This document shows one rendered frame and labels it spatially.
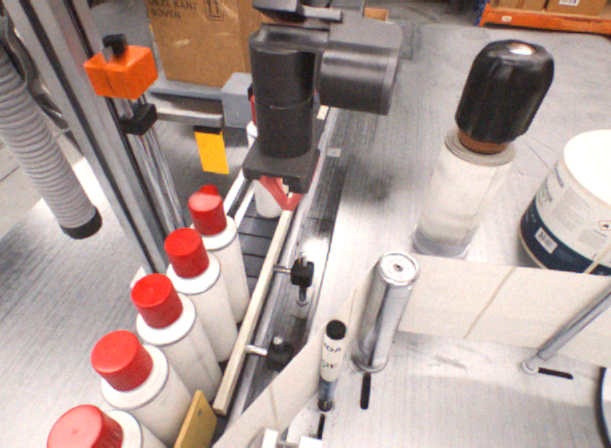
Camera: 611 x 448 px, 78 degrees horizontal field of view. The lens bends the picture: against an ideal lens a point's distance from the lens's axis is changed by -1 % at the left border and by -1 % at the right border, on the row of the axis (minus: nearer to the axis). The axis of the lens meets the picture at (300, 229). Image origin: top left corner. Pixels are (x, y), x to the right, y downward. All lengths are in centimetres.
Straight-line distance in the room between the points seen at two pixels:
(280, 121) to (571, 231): 42
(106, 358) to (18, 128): 17
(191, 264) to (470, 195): 35
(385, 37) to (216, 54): 74
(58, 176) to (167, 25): 77
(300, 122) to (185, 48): 74
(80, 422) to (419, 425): 34
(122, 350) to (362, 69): 27
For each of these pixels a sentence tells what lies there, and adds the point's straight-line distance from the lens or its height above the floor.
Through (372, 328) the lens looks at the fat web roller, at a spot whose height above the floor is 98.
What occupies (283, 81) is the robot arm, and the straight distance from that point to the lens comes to 34.
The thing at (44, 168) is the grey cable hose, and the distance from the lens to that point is 35.
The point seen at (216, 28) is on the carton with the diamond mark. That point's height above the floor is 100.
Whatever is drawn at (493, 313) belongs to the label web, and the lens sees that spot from 46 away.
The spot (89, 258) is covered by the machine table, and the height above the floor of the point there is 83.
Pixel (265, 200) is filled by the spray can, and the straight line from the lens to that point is 60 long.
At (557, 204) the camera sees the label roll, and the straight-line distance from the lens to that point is 62.
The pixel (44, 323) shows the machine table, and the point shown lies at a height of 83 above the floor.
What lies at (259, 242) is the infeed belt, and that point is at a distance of 60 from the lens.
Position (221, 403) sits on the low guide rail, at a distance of 45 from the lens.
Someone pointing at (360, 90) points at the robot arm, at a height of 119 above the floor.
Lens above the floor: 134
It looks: 48 degrees down
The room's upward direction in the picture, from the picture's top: straight up
